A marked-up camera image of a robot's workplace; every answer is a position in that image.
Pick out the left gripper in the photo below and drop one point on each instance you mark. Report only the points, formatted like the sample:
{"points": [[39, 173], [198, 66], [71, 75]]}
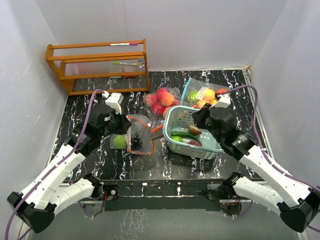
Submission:
{"points": [[125, 123]]}

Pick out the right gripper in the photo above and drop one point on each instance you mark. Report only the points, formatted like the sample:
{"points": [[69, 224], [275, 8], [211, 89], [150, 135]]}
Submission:
{"points": [[199, 116]]}

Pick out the pink peach toy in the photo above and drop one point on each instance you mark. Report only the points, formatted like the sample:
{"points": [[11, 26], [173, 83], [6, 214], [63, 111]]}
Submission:
{"points": [[201, 103]]}

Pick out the brown kiwi toy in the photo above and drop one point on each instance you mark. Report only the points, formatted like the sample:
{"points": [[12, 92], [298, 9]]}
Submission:
{"points": [[194, 130]]}

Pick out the green custard apple toy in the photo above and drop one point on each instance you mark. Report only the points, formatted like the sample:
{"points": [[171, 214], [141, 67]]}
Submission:
{"points": [[192, 97]]}

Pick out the yellow pear toy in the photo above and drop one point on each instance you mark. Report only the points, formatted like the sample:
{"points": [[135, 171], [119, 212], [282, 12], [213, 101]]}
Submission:
{"points": [[209, 95]]}

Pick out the blue zipper plastic bag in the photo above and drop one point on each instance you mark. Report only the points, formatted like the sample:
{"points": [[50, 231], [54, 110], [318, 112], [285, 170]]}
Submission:
{"points": [[199, 86]]}

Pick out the red grape bunch toy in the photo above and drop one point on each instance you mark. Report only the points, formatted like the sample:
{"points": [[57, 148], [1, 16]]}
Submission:
{"points": [[195, 143]]}

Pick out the green fruit toy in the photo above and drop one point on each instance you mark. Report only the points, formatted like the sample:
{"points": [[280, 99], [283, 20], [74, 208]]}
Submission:
{"points": [[177, 139], [119, 142]]}

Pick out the green cucumber toy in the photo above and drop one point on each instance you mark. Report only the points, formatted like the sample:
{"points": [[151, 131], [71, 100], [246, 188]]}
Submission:
{"points": [[185, 135]]}

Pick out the orange pumpkin toy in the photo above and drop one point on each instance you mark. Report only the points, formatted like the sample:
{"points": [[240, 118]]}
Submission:
{"points": [[221, 91]]}

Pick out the orange yellow peach toy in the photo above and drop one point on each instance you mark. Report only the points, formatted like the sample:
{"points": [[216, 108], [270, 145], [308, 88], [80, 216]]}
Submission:
{"points": [[167, 99]]}

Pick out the dark grape bunch toy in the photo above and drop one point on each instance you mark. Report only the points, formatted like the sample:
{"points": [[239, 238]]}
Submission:
{"points": [[135, 142]]}

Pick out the orange zipper bag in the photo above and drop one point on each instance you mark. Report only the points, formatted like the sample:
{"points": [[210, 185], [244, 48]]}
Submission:
{"points": [[156, 122], [140, 126]]}

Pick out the red apple toy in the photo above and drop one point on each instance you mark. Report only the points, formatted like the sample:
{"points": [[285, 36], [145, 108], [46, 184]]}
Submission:
{"points": [[157, 109]]}

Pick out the pink red dragonfruit toy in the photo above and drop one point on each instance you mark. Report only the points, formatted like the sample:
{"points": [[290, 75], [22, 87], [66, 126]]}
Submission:
{"points": [[159, 93]]}

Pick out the pink fruit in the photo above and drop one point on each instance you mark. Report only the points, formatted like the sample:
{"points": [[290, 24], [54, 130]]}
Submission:
{"points": [[150, 99]]}

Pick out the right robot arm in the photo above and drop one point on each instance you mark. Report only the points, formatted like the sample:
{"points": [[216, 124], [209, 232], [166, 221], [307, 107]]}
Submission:
{"points": [[296, 202]]}

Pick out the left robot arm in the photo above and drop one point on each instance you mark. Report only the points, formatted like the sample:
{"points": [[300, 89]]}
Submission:
{"points": [[39, 203]]}

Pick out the light blue plastic basket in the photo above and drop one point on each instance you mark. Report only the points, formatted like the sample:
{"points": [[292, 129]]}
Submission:
{"points": [[178, 118]]}

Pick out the green marker pen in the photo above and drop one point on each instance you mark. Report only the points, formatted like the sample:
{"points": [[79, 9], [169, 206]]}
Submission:
{"points": [[124, 63]]}

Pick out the wooden shelf rack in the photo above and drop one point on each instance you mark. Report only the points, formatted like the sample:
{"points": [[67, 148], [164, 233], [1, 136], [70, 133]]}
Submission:
{"points": [[94, 61]]}

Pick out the pink white marker pen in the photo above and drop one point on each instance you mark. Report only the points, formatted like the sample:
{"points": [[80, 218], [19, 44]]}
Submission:
{"points": [[124, 44]]}

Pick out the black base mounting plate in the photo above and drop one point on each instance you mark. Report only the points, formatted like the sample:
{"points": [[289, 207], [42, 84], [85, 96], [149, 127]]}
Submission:
{"points": [[162, 195]]}

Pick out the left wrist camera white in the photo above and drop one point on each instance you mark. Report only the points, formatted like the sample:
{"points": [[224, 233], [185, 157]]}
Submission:
{"points": [[113, 100]]}

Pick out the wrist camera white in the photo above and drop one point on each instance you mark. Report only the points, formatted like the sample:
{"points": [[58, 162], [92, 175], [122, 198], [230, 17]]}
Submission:
{"points": [[223, 101], [113, 100]]}

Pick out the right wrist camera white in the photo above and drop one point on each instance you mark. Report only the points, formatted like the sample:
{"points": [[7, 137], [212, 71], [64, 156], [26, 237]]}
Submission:
{"points": [[223, 101]]}

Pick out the aluminium rail frame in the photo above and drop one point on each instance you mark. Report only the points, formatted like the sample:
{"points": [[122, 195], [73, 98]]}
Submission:
{"points": [[38, 203]]}

